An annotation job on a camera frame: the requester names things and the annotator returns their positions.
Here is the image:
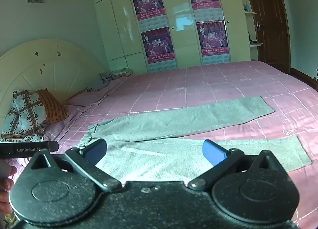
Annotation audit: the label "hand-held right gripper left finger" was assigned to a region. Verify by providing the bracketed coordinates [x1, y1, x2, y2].
[30, 138, 122, 193]

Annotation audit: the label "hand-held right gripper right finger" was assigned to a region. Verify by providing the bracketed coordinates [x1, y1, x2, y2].
[187, 140, 281, 191]

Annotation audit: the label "grey pants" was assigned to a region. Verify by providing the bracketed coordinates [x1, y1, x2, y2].
[79, 96, 312, 185]

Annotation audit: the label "person's left hand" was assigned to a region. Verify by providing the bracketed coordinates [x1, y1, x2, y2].
[0, 164, 18, 216]

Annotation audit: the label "white patterned pillow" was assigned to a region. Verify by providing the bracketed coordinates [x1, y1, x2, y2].
[0, 90, 48, 143]

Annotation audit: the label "orange striped pillow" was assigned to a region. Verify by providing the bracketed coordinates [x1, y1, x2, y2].
[37, 89, 71, 125]

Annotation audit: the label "crumpled grey cloth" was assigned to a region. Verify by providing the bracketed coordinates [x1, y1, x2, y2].
[87, 72, 127, 93]

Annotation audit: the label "stack of books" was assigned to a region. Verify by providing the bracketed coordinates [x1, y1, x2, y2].
[112, 68, 133, 78]

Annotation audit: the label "cream headboard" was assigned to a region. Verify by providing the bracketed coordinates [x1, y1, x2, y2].
[0, 39, 110, 125]

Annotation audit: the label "cream wardrobe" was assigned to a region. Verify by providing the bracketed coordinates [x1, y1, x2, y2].
[88, 0, 251, 74]

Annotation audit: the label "dark wooden door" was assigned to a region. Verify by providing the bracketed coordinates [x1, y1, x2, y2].
[241, 0, 291, 74]

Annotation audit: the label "corner shelf unit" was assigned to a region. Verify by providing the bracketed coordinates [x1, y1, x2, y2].
[236, 0, 264, 61]

